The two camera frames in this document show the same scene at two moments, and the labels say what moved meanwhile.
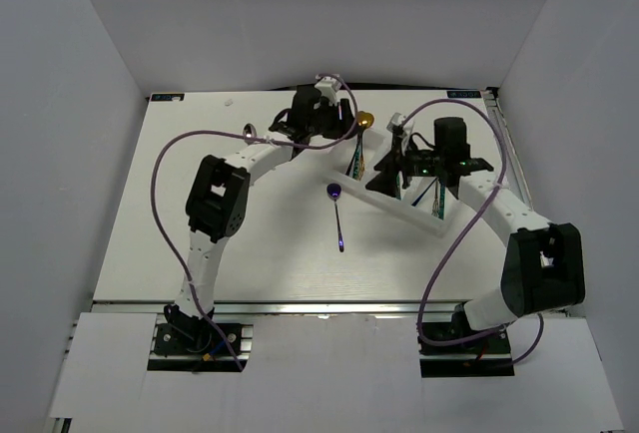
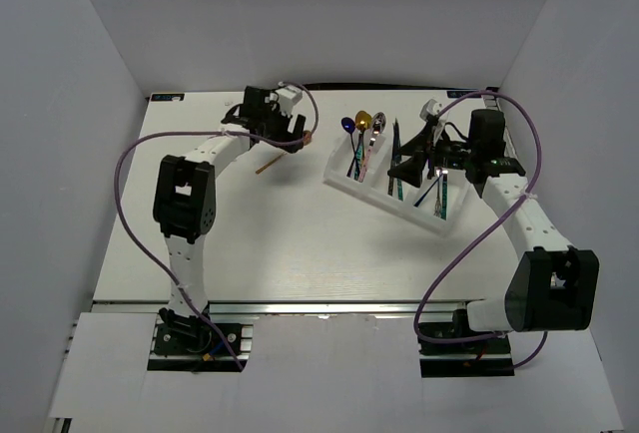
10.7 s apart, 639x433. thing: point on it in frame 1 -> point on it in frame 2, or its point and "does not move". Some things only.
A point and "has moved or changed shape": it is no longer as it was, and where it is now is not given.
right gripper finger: (391, 164) -> (423, 140)
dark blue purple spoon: (334, 191) -> (348, 126)
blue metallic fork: (423, 193) does not move
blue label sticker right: (463, 94) does not move
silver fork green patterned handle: (441, 201) does not move
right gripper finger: (385, 182) -> (409, 171)
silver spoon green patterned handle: (356, 169) does not move
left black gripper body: (325, 122) -> (276, 124)
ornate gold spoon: (364, 120) does not move
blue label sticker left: (167, 97) does not move
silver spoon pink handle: (249, 131) has moved or changed shape
